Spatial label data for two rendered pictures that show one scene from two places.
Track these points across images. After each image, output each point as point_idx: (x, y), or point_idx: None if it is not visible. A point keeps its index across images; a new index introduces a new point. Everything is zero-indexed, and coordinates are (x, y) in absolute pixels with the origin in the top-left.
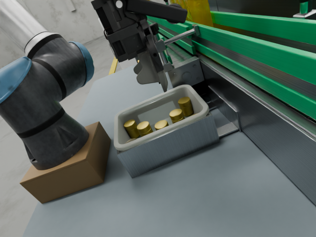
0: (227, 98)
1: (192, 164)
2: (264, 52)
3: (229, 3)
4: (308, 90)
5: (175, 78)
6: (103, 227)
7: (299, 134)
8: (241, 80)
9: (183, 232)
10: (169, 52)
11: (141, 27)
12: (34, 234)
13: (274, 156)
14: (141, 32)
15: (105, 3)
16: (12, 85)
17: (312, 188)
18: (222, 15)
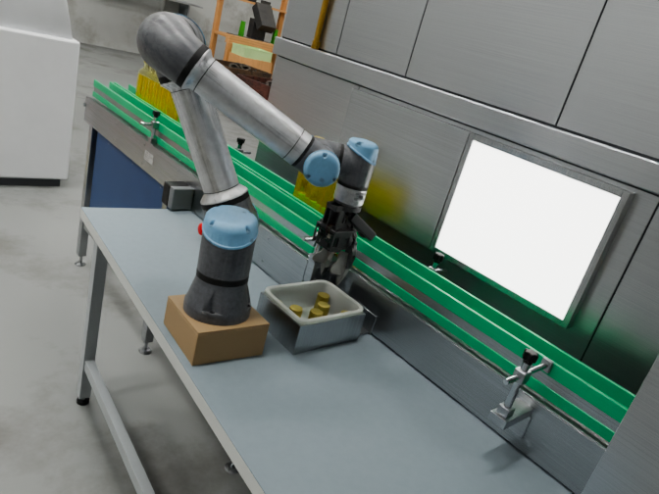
0: (367, 304)
1: (343, 351)
2: (421, 283)
3: None
4: (440, 310)
5: (316, 271)
6: (294, 384)
7: (432, 331)
8: (390, 294)
9: (361, 387)
10: None
11: (352, 234)
12: (216, 388)
13: (404, 351)
14: (351, 237)
15: (342, 211)
16: (253, 238)
17: (429, 365)
18: None
